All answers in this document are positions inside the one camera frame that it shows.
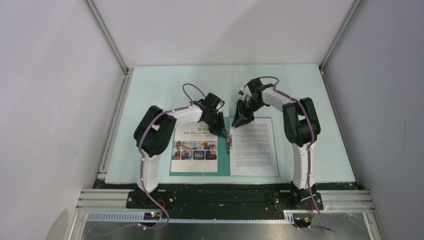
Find left aluminium frame post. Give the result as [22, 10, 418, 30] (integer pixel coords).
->
[82, 0, 129, 74]

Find aluminium frame post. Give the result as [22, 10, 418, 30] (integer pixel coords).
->
[319, 0, 365, 73]
[82, 0, 129, 74]

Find right aluminium frame post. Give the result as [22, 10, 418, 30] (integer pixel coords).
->
[319, 0, 365, 73]

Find metal folder clip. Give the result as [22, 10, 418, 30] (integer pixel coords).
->
[226, 135, 233, 154]

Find white slotted cable duct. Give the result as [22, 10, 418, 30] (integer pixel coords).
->
[86, 211, 294, 224]

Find right controller board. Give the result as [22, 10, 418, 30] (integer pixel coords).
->
[293, 217, 313, 230]

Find teal green folder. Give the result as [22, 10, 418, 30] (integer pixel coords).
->
[171, 117, 234, 177]

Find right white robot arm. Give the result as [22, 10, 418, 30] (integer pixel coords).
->
[231, 77, 321, 209]

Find light blue table mat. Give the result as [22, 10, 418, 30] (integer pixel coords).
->
[105, 64, 355, 184]

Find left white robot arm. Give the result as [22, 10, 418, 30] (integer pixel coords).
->
[133, 92, 228, 208]

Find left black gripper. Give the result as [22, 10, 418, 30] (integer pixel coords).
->
[203, 110, 228, 138]

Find left controller board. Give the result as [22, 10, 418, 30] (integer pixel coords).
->
[143, 211, 162, 221]

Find controller board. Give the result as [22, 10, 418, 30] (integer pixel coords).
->
[293, 217, 313, 230]
[143, 211, 162, 221]

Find printed paper file top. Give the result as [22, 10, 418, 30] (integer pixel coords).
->
[169, 122, 218, 176]

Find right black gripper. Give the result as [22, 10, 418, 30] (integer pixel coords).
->
[231, 98, 265, 129]

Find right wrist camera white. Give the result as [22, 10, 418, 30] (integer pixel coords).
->
[238, 91, 251, 102]

